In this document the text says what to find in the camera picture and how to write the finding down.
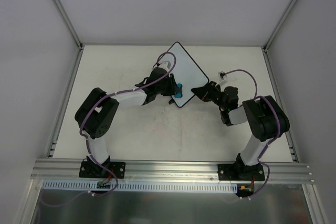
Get blue whiteboard eraser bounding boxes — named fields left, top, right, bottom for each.
left=174, top=83, right=183, bottom=98

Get black framed whiteboard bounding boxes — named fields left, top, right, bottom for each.
left=158, top=41, right=209, bottom=108

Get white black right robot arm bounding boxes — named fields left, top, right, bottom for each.
left=191, top=81, right=290, bottom=181

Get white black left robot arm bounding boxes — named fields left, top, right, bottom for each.
left=75, top=67, right=182, bottom=177

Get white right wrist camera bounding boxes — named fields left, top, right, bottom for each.
left=217, top=71, right=227, bottom=86

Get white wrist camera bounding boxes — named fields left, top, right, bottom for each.
left=217, top=71, right=227, bottom=86
left=157, top=61, right=172, bottom=72

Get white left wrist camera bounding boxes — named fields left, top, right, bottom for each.
left=157, top=61, right=172, bottom=72

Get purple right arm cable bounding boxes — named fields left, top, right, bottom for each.
left=223, top=69, right=281, bottom=204

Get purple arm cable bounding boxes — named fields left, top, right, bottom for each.
left=39, top=52, right=177, bottom=207
left=223, top=69, right=281, bottom=204

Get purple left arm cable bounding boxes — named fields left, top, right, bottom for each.
left=39, top=52, right=177, bottom=207

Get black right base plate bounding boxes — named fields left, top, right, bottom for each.
left=217, top=163, right=265, bottom=182

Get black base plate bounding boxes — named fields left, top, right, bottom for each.
left=79, top=159, right=126, bottom=179
left=217, top=163, right=265, bottom=182

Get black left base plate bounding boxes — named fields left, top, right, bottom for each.
left=79, top=159, right=126, bottom=179

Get white slotted cable duct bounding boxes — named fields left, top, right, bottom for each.
left=41, top=179, right=238, bottom=194

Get aluminium mounting rail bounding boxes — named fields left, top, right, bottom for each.
left=30, top=158, right=315, bottom=184

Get aluminium frame post right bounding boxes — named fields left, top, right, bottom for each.
left=263, top=0, right=299, bottom=51

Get aluminium frame post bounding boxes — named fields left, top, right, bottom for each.
left=52, top=0, right=82, bottom=50
left=263, top=0, right=299, bottom=51

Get aluminium frame post left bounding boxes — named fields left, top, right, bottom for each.
left=52, top=0, right=82, bottom=50

